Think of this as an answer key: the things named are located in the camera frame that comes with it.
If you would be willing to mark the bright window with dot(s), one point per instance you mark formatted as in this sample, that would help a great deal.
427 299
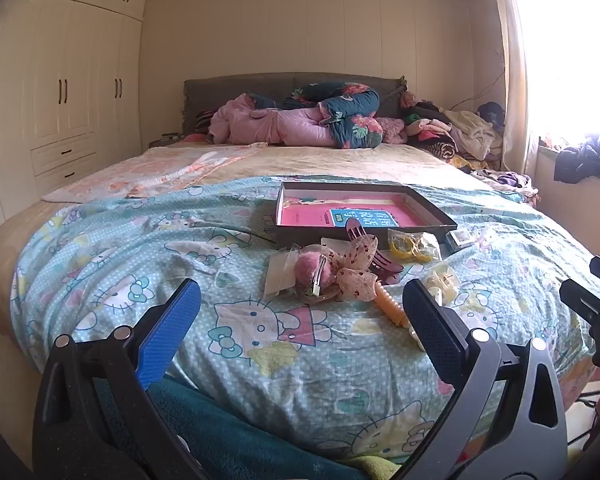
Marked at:
575 50

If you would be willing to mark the purple crumpled clothes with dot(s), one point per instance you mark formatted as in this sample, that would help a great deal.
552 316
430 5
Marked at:
510 180

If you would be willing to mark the sheer spotted bow hair clip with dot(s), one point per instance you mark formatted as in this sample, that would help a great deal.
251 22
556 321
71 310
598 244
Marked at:
357 260

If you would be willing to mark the dark bedside table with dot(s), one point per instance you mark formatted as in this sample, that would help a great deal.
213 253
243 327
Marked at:
165 140

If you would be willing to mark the orange floral blanket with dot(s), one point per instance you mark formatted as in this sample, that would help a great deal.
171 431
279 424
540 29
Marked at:
155 170

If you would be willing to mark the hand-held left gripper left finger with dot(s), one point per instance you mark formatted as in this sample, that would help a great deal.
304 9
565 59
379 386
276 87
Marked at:
172 320

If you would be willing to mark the dark clothes on windowsill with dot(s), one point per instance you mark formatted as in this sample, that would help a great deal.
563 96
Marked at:
585 157

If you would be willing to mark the cream curtain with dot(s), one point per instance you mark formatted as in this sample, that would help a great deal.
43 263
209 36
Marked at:
512 85

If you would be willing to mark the pile of clothes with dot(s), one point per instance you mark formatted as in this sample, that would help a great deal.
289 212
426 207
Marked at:
455 132

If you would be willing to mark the pink quilt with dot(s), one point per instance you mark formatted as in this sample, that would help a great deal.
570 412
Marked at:
260 125

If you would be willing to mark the white wardrobe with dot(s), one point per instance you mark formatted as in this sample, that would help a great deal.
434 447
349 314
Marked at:
55 85

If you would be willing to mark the light blue cartoon cat blanket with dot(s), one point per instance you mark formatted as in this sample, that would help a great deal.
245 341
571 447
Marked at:
130 240

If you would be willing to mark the pink pompom hair clip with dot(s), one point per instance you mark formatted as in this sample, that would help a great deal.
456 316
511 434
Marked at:
307 267

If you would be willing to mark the navy floral quilt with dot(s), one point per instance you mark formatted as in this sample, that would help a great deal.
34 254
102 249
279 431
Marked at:
352 102

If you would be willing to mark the bed with beige sheet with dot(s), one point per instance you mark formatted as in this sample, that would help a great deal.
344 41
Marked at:
355 165

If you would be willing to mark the yellow-green cloth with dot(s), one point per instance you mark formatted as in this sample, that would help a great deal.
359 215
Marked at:
370 467

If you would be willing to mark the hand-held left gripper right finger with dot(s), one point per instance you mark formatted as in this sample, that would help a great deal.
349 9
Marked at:
430 325

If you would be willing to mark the small clear plastic box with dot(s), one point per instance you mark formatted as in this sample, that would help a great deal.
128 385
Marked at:
462 240

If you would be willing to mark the teal towel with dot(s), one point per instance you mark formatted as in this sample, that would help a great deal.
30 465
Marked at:
230 435

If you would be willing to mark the clear plastic packet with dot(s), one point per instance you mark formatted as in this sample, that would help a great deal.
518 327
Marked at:
280 272

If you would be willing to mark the shallow cardboard box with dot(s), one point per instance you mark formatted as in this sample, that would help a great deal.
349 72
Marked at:
430 210

